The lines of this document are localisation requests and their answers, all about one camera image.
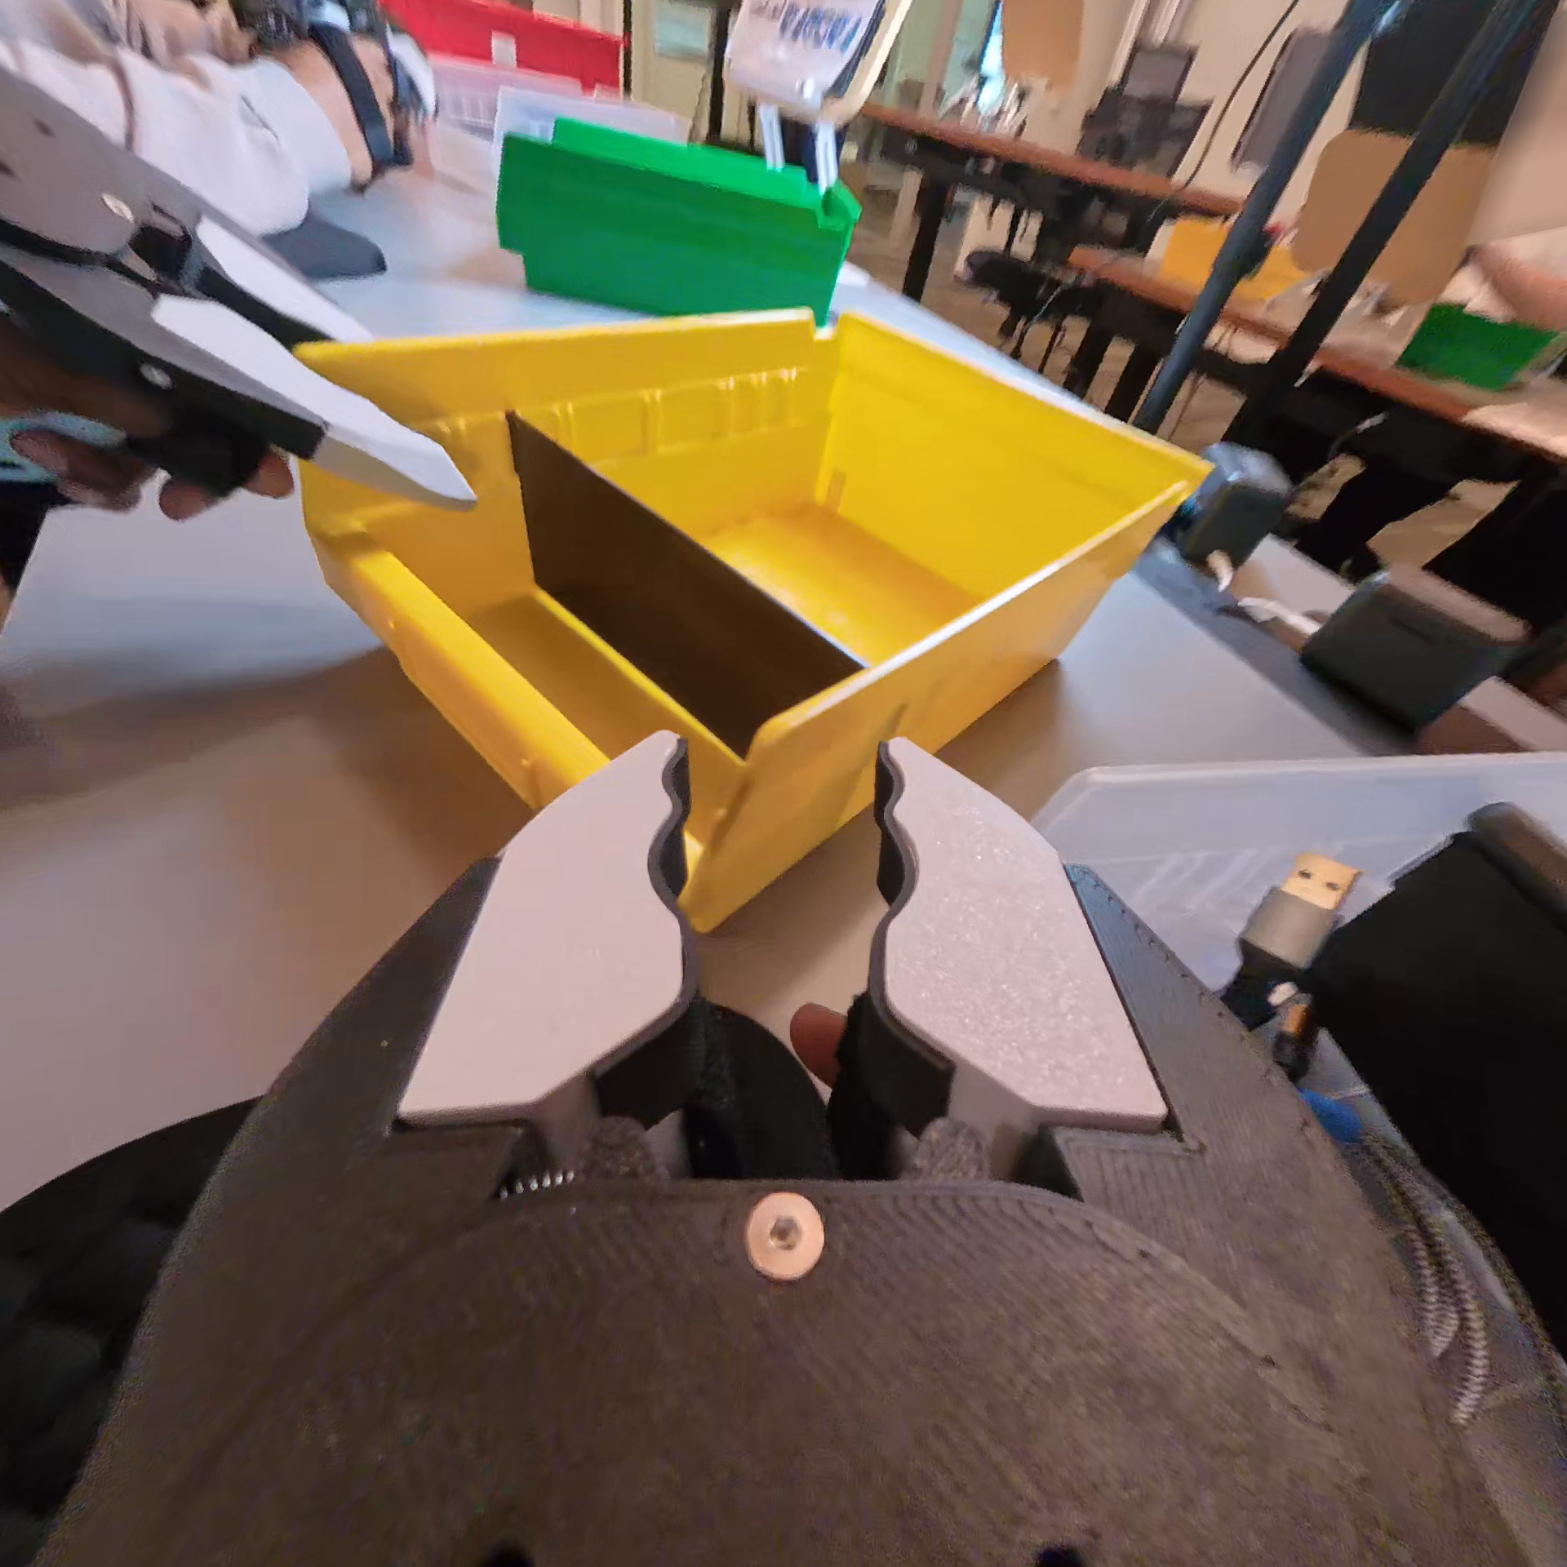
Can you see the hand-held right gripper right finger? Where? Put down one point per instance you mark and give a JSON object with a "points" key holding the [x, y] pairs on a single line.
{"points": [[1015, 979]]}

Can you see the black charging case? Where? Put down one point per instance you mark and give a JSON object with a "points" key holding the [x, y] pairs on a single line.
{"points": [[1407, 661]]}

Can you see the green plastic bin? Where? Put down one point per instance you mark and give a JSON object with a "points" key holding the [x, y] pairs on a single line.
{"points": [[672, 232]]}

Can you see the small clear plastic bin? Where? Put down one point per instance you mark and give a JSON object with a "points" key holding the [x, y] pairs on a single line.
{"points": [[1162, 832]]}

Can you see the printed instruction poster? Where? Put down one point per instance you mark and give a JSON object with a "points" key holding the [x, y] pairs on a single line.
{"points": [[801, 36]]}

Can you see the yellow plastic bin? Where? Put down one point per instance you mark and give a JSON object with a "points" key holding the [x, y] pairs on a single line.
{"points": [[979, 452]]}

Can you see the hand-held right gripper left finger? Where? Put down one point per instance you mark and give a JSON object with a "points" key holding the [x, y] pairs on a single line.
{"points": [[563, 966]]}

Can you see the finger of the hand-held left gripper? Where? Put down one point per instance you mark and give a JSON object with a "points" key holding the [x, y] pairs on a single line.
{"points": [[275, 294], [367, 440]]}

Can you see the person's left hand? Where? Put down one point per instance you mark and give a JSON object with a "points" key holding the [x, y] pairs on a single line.
{"points": [[91, 489]]}

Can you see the black divider panel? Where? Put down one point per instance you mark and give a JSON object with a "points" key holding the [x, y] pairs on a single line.
{"points": [[1431, 1004], [661, 612]]}

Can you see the person's right hand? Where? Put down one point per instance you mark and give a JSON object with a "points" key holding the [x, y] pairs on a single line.
{"points": [[817, 1040]]}

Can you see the red plastic bin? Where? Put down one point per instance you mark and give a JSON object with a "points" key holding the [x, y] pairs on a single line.
{"points": [[514, 36]]}

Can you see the green box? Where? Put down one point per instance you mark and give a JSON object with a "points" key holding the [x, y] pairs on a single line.
{"points": [[1475, 349]]}

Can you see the black quilted pad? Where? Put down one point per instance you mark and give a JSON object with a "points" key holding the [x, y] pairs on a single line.
{"points": [[73, 1322]]}

